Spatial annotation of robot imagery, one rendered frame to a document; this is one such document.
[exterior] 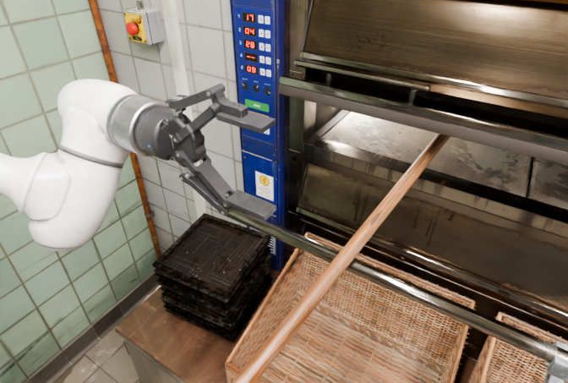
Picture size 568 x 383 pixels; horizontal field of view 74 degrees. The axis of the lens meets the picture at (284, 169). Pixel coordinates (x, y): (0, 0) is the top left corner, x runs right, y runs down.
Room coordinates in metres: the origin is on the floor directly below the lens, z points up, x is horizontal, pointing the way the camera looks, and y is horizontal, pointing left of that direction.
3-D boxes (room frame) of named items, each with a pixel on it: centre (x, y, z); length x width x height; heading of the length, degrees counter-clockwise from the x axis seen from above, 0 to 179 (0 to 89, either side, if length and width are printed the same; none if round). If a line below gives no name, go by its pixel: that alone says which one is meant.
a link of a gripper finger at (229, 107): (0.44, 0.07, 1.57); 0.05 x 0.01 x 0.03; 57
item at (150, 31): (1.31, 0.47, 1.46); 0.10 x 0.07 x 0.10; 58
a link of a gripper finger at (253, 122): (0.42, 0.05, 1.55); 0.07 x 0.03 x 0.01; 57
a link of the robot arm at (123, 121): (0.54, 0.22, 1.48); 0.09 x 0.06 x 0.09; 147
